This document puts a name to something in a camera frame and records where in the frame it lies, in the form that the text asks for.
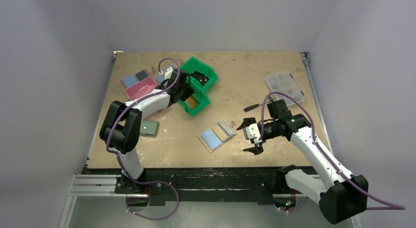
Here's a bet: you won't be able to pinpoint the light blue open card holder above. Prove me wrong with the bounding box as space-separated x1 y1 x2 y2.
156 71 166 83

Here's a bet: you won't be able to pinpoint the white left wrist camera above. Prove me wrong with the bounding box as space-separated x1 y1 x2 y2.
161 65 176 79

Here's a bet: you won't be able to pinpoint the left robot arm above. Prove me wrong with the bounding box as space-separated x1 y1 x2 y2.
99 69 195 193

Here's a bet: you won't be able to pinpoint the green bin with black parts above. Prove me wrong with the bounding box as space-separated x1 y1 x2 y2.
181 57 218 91

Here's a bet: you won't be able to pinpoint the beige leather card holder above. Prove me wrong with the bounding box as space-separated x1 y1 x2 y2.
198 119 236 152

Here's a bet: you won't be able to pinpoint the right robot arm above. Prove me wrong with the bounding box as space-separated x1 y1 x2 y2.
238 100 368 224

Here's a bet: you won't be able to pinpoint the clear plastic screw organizer box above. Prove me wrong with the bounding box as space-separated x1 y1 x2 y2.
264 71 305 103

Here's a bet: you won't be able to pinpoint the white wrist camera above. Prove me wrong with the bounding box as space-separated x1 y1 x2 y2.
161 65 176 79
243 123 262 144

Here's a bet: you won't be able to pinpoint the pink box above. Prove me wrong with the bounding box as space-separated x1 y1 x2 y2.
125 77 158 101

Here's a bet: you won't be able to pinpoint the black handled claw hammer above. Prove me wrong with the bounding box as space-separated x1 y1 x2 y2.
243 101 270 112

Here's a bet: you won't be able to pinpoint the black parts in bin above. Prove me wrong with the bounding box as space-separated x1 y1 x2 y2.
191 71 209 86

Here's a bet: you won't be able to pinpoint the aluminium frame rail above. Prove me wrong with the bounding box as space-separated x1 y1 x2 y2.
300 52 333 153
56 174 363 228

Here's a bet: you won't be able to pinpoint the aluminium frame rail right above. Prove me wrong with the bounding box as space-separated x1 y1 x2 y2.
300 52 333 153

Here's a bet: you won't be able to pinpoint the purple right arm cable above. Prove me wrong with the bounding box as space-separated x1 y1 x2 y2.
259 91 406 214

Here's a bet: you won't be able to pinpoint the green closed card holder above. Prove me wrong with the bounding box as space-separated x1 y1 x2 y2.
140 120 159 137

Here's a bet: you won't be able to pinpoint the yellow card in bin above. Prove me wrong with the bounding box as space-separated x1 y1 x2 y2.
184 96 199 110

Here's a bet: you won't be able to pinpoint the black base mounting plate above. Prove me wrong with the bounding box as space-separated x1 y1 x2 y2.
82 167 305 207

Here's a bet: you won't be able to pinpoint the aluminium front frame rail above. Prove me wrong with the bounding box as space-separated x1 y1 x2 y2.
56 174 363 228

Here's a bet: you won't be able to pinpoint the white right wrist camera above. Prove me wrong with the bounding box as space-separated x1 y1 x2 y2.
243 123 262 144

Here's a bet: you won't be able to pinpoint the blue grey open card holder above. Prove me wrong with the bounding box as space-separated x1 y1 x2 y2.
122 70 150 88

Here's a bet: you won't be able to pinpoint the green bin with yellow card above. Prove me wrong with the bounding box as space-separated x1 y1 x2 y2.
179 88 210 117

